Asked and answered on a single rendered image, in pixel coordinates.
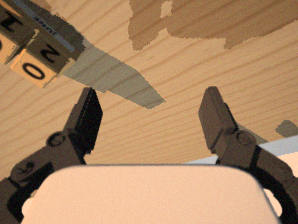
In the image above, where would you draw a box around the orange calendar cube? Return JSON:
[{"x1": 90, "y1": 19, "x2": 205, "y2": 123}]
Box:
[
  {"x1": 11, "y1": 36, "x2": 68, "y2": 88},
  {"x1": 0, "y1": 4, "x2": 36, "y2": 64}
]

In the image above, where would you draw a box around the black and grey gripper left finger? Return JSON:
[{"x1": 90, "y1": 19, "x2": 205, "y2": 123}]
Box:
[{"x1": 0, "y1": 87, "x2": 103, "y2": 224}]

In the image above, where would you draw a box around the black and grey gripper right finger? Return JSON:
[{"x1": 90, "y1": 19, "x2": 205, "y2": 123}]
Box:
[{"x1": 198, "y1": 86, "x2": 298, "y2": 224}]

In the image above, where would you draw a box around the orange wooden tray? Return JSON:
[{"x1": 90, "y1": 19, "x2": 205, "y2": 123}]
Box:
[{"x1": 0, "y1": 0, "x2": 80, "y2": 82}]

